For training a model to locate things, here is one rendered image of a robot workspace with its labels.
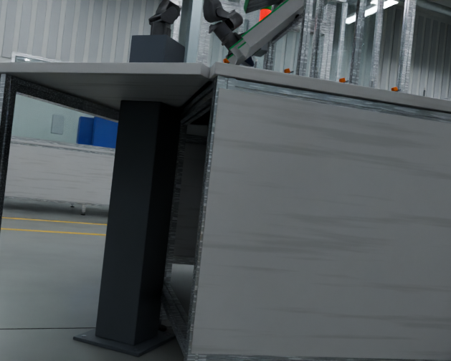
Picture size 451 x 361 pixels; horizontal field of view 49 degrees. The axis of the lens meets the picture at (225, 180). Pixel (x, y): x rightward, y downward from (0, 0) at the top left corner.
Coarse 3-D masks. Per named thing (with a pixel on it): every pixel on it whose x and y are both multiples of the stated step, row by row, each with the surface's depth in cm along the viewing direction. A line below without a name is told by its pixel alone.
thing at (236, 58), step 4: (240, 40) 161; (244, 40) 161; (236, 44) 161; (240, 44) 161; (264, 44) 173; (232, 48) 161; (236, 48) 161; (232, 52) 161; (236, 52) 161; (240, 52) 161; (232, 56) 173; (236, 56) 161; (240, 56) 161; (244, 56) 164; (228, 60) 173; (232, 60) 173; (236, 60) 173; (240, 60) 167; (244, 60) 173; (236, 64) 169
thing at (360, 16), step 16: (304, 0) 146; (320, 0) 180; (304, 16) 144; (320, 16) 180; (304, 32) 144; (320, 32) 180; (272, 48) 176; (304, 48) 144; (272, 64) 176; (304, 64) 144; (352, 64) 149; (352, 80) 148
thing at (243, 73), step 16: (224, 64) 117; (256, 80) 119; (272, 80) 119; (288, 80) 120; (304, 80) 121; (320, 80) 122; (192, 96) 149; (352, 96) 125; (368, 96) 125; (384, 96) 126; (400, 96) 127; (416, 96) 128; (448, 112) 133; (192, 128) 234; (208, 128) 227
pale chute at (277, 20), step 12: (288, 0) 147; (300, 0) 147; (276, 12) 147; (288, 12) 147; (300, 12) 155; (264, 24) 146; (276, 24) 147; (288, 24) 159; (252, 36) 146; (264, 36) 146; (240, 48) 159; (252, 48) 150
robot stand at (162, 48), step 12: (132, 36) 171; (144, 36) 169; (156, 36) 168; (168, 36) 168; (132, 48) 171; (144, 48) 169; (156, 48) 167; (168, 48) 168; (180, 48) 176; (132, 60) 171; (144, 60) 169; (156, 60) 167; (168, 60) 169; (180, 60) 176
